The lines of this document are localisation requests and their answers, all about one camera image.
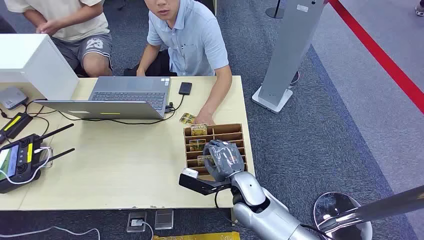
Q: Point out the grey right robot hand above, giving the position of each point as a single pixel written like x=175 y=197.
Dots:
x=227 y=159

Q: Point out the person's left hand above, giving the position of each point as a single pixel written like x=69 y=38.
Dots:
x=204 y=118

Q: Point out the yellow hotel card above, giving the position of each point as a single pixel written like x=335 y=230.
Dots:
x=197 y=145
x=198 y=130
x=202 y=160

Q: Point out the person's right forearm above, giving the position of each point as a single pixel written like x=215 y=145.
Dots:
x=148 y=59

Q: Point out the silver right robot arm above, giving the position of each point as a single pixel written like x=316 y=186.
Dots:
x=261 y=208

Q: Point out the person's left forearm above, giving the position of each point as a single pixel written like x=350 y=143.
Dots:
x=218 y=89

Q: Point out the loose hotel card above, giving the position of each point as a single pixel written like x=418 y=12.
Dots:
x=187 y=118

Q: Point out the wooden card holder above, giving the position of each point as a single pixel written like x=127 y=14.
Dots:
x=228 y=134

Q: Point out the person in blue shirt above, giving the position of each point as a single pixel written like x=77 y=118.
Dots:
x=195 y=43

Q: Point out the person in beige shirt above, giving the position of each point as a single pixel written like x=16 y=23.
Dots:
x=66 y=20

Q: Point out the person's shoe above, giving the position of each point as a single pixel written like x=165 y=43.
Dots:
x=420 y=8

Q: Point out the small black usb hub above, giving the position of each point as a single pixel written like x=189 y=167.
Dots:
x=185 y=88

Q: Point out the grey laptop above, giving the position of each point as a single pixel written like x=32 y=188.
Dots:
x=132 y=94

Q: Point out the yellow packet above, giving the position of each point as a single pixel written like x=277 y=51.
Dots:
x=198 y=236

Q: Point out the closed floor socket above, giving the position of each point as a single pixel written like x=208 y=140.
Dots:
x=164 y=219

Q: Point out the round dark stand base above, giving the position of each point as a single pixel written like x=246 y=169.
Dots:
x=295 y=78

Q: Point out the grey kiosk pillar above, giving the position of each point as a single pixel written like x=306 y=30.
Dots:
x=288 y=56

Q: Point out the floor socket with plug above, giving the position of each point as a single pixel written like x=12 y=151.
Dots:
x=136 y=222

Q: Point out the black stanchion base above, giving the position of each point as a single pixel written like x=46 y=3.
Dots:
x=274 y=12

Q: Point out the white box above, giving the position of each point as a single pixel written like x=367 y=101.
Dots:
x=33 y=63

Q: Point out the red barrier belt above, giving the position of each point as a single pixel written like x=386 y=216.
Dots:
x=381 y=58

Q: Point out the black remote controller with antennas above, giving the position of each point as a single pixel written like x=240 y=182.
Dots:
x=20 y=162

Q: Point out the black adapter with yellow label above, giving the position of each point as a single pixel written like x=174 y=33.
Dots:
x=15 y=125

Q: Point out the small grey router box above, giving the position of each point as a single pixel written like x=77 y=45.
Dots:
x=11 y=97

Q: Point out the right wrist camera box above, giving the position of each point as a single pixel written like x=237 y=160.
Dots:
x=195 y=184

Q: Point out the chrome stanchion post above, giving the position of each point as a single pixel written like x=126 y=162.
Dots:
x=344 y=215

